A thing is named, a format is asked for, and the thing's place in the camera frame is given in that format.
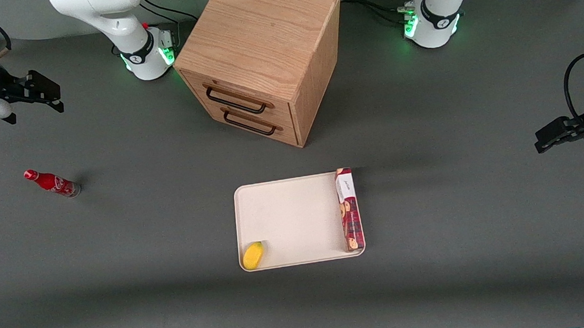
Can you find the red coke bottle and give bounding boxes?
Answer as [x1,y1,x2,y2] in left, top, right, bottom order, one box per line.
[23,165,82,203]

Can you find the cream plastic tray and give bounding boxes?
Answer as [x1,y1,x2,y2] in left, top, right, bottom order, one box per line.
[232,168,368,273]

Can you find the red cookie box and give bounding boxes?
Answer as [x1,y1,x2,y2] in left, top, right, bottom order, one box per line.
[334,166,367,253]

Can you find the wooden drawer cabinet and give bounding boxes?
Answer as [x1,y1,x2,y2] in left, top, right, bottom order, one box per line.
[167,0,354,159]

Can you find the yellow toy fruit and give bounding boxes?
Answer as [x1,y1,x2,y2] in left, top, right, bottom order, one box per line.
[241,241,267,271]

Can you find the black arm base cables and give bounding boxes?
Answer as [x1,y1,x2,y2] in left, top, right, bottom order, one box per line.
[140,0,200,27]
[341,0,436,31]

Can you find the black metal drawer handle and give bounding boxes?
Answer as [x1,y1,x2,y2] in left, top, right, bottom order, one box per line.
[221,103,283,140]
[204,79,274,119]

